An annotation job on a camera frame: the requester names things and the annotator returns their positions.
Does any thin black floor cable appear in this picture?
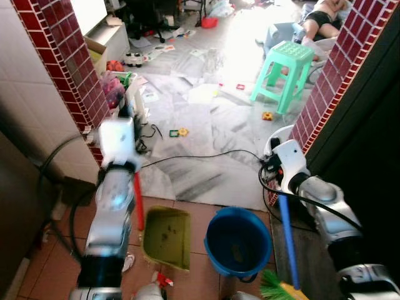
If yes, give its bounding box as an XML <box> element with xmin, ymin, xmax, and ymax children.
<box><xmin>141</xmin><ymin>149</ymin><xmax>263</xmax><ymax>169</ymax></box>

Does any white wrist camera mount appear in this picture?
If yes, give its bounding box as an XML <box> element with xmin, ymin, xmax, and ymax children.
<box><xmin>99</xmin><ymin>117</ymin><xmax>141</xmax><ymax>169</ymax></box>
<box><xmin>270</xmin><ymin>139</ymin><xmax>310</xmax><ymax>188</ymax></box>

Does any yellow dustpan with red handle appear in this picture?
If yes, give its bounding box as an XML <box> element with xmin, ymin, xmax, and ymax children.
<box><xmin>131</xmin><ymin>170</ymin><xmax>192</xmax><ymax>272</ymax></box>

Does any green broom with blue handle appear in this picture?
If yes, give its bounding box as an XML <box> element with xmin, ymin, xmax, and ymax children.
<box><xmin>259</xmin><ymin>187</ymin><xmax>310</xmax><ymax>300</ymax></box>

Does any brown cardboard box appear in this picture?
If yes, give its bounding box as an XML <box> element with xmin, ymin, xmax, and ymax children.
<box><xmin>84</xmin><ymin>36</ymin><xmax>108</xmax><ymax>76</ymax></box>

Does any black office chair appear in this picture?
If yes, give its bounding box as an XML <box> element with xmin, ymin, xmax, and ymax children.
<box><xmin>122</xmin><ymin>0</ymin><xmax>176</xmax><ymax>41</ymax></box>

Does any crumpled white paper scrap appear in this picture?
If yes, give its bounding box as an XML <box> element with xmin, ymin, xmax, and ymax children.
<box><xmin>122</xmin><ymin>253</ymin><xmax>136</xmax><ymax>273</ymax></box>

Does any black and white toy car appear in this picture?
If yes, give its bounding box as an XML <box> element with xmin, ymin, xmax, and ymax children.
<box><xmin>123</xmin><ymin>53</ymin><xmax>148</xmax><ymax>66</ymax></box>

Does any green plastic stool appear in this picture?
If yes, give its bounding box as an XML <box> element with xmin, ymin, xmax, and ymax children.
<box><xmin>250</xmin><ymin>41</ymin><xmax>315</xmax><ymax>116</ymax></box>

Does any silver robot leg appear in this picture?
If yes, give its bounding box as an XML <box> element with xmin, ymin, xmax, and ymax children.
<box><xmin>231</xmin><ymin>291</ymin><xmax>260</xmax><ymax>300</ymax></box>
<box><xmin>134</xmin><ymin>282</ymin><xmax>163</xmax><ymax>300</ymax></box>

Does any blue plastic bucket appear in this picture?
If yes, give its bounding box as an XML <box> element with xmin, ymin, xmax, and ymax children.
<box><xmin>204</xmin><ymin>206</ymin><xmax>273</xmax><ymax>279</ymax></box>

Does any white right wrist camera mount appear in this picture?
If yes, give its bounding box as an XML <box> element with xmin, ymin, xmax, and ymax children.
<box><xmin>270</xmin><ymin>139</ymin><xmax>310</xmax><ymax>188</ymax></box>

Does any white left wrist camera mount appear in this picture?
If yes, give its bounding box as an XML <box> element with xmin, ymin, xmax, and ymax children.
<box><xmin>99</xmin><ymin>117</ymin><xmax>141</xmax><ymax>169</ymax></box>

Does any person in black shorts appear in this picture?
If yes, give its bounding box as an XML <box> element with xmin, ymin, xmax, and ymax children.
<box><xmin>302</xmin><ymin>0</ymin><xmax>351</xmax><ymax>44</ymax></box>

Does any clear bag of red items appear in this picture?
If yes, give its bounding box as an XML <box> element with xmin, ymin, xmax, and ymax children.
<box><xmin>100</xmin><ymin>72</ymin><xmax>126</xmax><ymax>110</ymax></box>

